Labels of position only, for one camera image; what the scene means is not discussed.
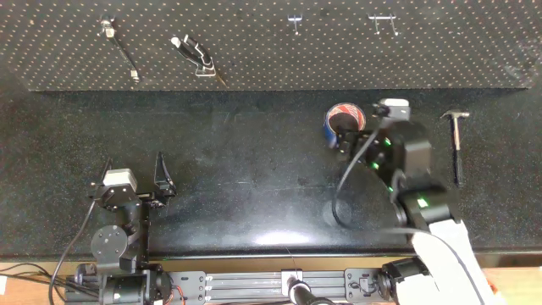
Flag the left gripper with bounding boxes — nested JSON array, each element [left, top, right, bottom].
[[101, 151, 178, 209]]

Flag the wrench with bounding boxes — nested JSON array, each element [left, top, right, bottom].
[[99, 19, 141, 84]]

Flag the black and white pliers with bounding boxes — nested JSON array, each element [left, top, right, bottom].
[[169, 34, 230, 89]]

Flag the roll of blue tape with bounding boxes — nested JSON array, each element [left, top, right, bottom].
[[324, 102, 368, 149]]

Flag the hammer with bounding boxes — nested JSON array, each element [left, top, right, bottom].
[[440, 109, 471, 188]]

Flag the black pegboard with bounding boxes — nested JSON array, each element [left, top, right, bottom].
[[0, 0, 542, 92]]

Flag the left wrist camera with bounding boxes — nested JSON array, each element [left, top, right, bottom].
[[102, 168, 139, 191]]

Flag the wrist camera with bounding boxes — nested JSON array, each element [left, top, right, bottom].
[[102, 168, 139, 191], [373, 97, 412, 122]]

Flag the black cable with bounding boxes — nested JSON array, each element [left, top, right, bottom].
[[331, 120, 429, 236], [47, 201, 97, 305]]

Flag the thin black wire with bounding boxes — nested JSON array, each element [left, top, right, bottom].
[[0, 261, 101, 297]]

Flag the mounting rail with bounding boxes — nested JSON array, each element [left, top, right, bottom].
[[63, 262, 399, 305]]

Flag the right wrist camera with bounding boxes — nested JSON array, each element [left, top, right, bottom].
[[373, 97, 412, 122]]

